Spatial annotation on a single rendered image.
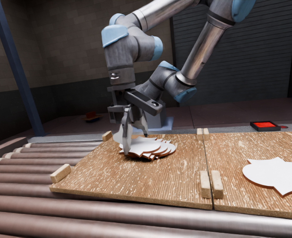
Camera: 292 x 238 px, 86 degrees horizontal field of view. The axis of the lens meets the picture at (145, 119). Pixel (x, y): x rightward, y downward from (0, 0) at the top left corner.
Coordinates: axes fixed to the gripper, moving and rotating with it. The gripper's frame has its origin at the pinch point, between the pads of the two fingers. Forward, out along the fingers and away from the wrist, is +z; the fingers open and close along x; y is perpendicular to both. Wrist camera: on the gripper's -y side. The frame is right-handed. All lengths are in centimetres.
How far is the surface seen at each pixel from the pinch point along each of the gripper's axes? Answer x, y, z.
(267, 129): -30.8, -38.9, 4.5
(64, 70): -346, 502, -74
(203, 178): 10.1, -21.8, 0.7
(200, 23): -473, 53, -134
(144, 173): 9.2, -6.5, 3.4
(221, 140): -14.8, -24.0, 3.4
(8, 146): 11, 69, 3
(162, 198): 15.6, -14.2, 3.4
